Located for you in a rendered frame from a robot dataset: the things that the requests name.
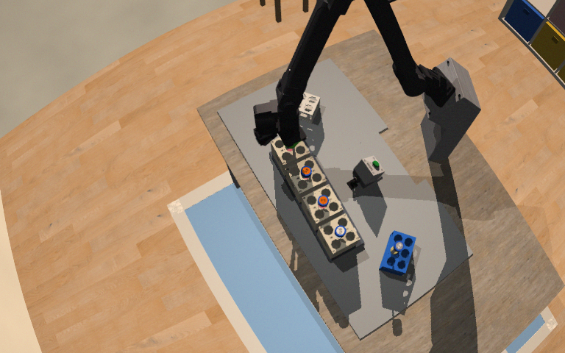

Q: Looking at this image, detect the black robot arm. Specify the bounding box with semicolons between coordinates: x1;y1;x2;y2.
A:
253;0;455;146

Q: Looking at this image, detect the grey flat mat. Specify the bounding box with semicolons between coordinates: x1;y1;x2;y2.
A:
217;58;473;339

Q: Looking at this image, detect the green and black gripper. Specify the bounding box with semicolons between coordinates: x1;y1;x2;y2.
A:
280;122;307;149

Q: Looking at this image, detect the blue tube rack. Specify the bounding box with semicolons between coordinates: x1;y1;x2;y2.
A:
379;230;416;276

